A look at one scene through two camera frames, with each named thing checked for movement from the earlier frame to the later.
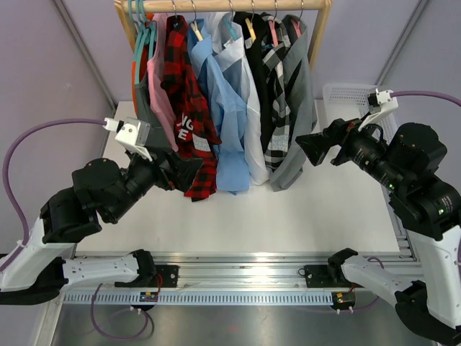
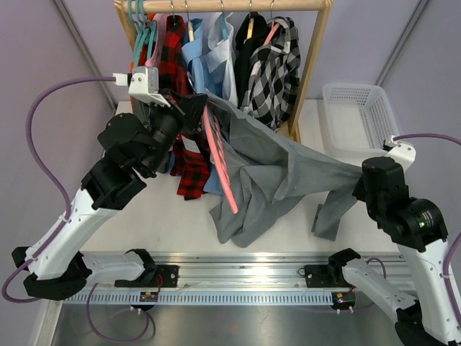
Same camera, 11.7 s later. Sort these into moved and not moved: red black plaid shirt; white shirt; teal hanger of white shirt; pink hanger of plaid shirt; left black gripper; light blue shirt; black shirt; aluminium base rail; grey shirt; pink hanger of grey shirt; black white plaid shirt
Moved: pink hanger of plaid shirt; teal hanger of white shirt; grey shirt; black shirt; pink hanger of grey shirt; white shirt; left black gripper; light blue shirt
Not moved: red black plaid shirt; black white plaid shirt; aluminium base rail
